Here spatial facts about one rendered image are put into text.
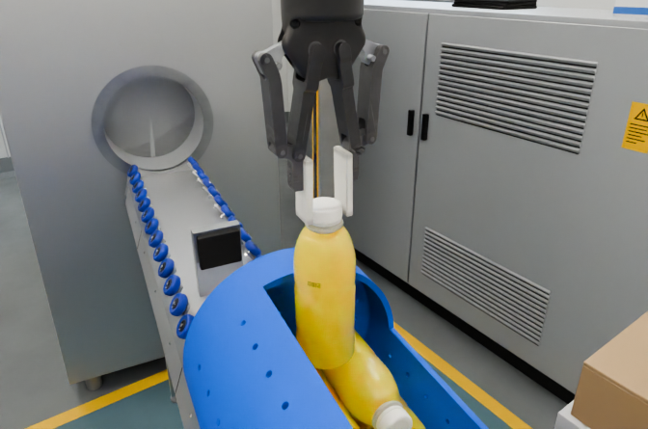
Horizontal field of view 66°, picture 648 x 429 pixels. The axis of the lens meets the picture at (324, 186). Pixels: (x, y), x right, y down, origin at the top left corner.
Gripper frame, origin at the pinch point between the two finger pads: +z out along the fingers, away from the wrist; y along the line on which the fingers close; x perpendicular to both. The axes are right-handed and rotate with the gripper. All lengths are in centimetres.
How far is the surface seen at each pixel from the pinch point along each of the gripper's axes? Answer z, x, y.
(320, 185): 28, -63, -29
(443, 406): 28.6, 7.7, -12.2
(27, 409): 135, -141, 63
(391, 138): 51, -155, -110
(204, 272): 37, -50, 5
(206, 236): 28, -48, 4
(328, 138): 16, -63, -31
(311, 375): 13.8, 10.4, 6.3
